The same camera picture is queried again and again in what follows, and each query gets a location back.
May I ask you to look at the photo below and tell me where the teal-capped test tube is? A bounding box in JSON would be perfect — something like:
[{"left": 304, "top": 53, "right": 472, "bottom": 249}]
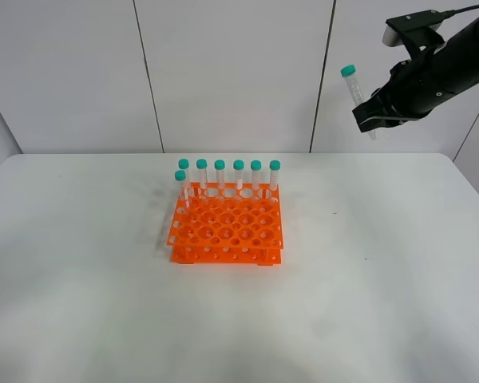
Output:
[{"left": 339, "top": 64, "right": 378, "bottom": 141}]

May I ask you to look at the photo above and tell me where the teal-capped tube second row left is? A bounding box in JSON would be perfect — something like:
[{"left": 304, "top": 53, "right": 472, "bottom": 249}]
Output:
[{"left": 174, "top": 170, "right": 191, "bottom": 210}]

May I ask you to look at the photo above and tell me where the orange test tube rack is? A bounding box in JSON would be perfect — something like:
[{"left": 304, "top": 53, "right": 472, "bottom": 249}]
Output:
[{"left": 167, "top": 182, "right": 283, "bottom": 266}]

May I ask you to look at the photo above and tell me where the teal-capped tube leftmost back row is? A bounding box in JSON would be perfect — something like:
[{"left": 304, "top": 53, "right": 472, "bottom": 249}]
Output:
[{"left": 178, "top": 158, "right": 191, "bottom": 189}]

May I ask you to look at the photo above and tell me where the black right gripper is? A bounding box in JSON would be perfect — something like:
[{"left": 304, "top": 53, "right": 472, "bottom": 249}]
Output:
[{"left": 352, "top": 49, "right": 459, "bottom": 132}]

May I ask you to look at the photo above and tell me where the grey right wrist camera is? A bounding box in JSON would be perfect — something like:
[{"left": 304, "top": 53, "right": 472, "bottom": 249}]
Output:
[{"left": 382, "top": 10, "right": 444, "bottom": 47}]

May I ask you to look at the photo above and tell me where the teal-capped tube rightmost back row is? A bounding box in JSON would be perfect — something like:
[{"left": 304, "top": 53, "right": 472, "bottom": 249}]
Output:
[{"left": 269, "top": 160, "right": 281, "bottom": 191}]

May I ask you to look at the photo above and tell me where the black right camera cable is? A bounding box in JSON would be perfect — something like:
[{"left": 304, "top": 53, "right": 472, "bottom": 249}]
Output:
[{"left": 441, "top": 2, "right": 479, "bottom": 20}]

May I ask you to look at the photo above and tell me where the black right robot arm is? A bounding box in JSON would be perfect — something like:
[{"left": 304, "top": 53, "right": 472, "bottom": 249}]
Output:
[{"left": 353, "top": 10, "right": 479, "bottom": 132}]

